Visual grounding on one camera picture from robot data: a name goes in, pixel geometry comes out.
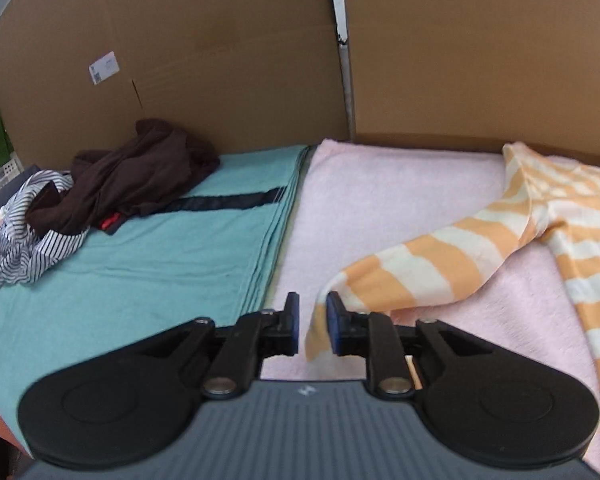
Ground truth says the orange white striped sweater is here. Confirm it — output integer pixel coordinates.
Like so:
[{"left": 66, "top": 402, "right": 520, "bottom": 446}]
[{"left": 306, "top": 143, "right": 600, "bottom": 382}]

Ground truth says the teal folded cloth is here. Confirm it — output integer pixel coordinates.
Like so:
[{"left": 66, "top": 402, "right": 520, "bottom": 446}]
[{"left": 0, "top": 146, "right": 309, "bottom": 443}]

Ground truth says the pink towel mat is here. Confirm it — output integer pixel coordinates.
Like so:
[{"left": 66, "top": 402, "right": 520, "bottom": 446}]
[{"left": 264, "top": 141, "right": 600, "bottom": 471}]

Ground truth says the dark brown garment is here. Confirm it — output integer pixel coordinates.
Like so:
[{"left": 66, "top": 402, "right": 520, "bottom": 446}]
[{"left": 26, "top": 119, "right": 221, "bottom": 236}]

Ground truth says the navy white striped shirt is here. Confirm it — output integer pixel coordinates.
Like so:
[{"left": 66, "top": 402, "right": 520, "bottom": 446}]
[{"left": 0, "top": 170, "right": 90, "bottom": 289}]

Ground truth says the left cardboard box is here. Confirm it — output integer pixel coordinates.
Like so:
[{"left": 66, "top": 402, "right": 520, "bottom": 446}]
[{"left": 0, "top": 0, "right": 349, "bottom": 169}]

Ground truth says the large centre cardboard box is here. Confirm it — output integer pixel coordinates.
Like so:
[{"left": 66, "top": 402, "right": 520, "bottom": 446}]
[{"left": 344, "top": 0, "right": 600, "bottom": 164}]

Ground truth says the small white label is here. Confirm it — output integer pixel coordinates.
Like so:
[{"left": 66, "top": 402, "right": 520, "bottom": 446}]
[{"left": 88, "top": 51, "right": 120, "bottom": 84}]

